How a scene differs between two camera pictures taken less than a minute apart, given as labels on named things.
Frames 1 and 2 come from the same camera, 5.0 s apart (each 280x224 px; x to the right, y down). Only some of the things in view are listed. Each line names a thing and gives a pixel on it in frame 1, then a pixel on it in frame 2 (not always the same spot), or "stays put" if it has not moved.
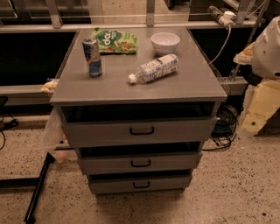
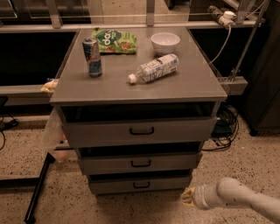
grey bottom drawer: x=114 y=184 stays put
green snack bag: x=112 y=41 stays put
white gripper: x=268 y=55 -> x=199 y=196
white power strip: x=227 y=18 stays put
